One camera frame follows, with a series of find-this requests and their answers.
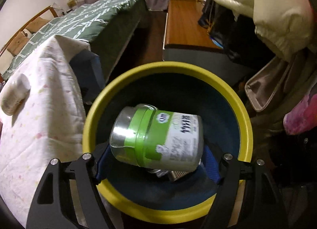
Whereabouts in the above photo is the green clear jar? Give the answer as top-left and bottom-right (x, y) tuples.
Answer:
(109, 104), (204, 172)

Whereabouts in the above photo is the yellow rimmed trash bin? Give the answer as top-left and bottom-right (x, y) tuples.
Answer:
(83, 62), (253, 224)

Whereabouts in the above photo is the floral white tablecloth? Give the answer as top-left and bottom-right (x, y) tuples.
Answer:
(1, 35), (90, 227)

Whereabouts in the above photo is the red puffer jacket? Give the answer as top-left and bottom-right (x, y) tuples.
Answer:
(283, 85), (316, 135)

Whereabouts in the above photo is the left brown pillow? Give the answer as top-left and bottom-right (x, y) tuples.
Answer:
(7, 31), (29, 56)

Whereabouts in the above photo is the brown pillow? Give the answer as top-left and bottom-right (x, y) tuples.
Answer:
(7, 31), (29, 56)
(25, 16), (50, 33)

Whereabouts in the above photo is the wooden low cabinet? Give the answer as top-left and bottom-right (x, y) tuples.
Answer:
(163, 0), (223, 61)

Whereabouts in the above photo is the green plaid bed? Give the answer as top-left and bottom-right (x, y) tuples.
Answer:
(1, 0), (148, 80)

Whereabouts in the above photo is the right brown pillow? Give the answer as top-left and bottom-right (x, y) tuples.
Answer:
(25, 16), (50, 33)

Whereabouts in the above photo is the cream puffer jacket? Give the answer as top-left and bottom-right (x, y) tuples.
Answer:
(214, 0), (314, 62)

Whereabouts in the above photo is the wooden headboard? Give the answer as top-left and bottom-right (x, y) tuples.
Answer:
(0, 6), (59, 57)

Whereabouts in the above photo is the wicker basket on bedside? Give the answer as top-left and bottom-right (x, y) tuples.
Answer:
(67, 0), (77, 9)

